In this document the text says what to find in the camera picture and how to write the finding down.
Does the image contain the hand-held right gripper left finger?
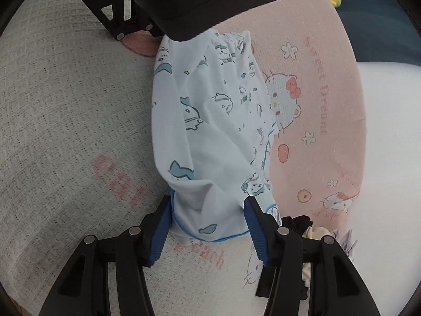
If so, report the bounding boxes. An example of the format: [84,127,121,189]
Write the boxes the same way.
[39,196,173,316]

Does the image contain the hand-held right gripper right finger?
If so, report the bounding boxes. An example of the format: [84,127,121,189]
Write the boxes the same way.
[243,196,382,316]

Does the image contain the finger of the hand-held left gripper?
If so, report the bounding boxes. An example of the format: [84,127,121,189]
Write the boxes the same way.
[86,0,164,41]

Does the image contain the light blue cartoon pajama pants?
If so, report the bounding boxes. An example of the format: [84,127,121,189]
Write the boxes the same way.
[151,29,282,246]

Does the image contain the folded black garment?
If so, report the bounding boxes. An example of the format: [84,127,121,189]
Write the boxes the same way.
[279,215,313,303]

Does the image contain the folded cream garment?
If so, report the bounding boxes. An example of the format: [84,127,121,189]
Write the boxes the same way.
[301,225,336,290]

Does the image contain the folded pale blue garment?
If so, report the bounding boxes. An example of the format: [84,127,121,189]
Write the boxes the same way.
[332,229,357,260]

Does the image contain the pink cream cat printed blanket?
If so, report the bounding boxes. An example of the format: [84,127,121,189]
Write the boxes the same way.
[0,0,367,316]

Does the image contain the dark blue curtain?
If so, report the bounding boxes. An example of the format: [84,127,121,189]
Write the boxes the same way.
[335,0,421,66]

